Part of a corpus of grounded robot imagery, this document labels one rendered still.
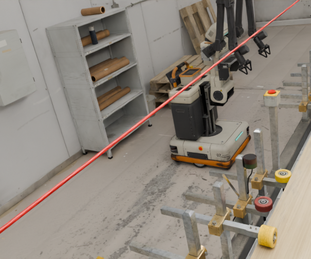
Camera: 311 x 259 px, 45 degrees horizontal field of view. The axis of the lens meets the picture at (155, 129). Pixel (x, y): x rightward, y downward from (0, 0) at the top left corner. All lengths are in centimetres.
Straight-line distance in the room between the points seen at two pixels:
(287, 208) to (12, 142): 292
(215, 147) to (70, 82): 175
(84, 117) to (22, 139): 74
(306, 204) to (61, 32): 304
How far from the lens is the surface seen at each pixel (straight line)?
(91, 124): 432
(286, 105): 294
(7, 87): 367
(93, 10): 442
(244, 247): 190
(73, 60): 409
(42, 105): 421
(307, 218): 174
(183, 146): 379
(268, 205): 180
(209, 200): 193
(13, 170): 407
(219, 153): 363
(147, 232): 318
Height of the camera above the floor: 200
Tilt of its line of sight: 24 degrees down
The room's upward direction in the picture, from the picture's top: 12 degrees counter-clockwise
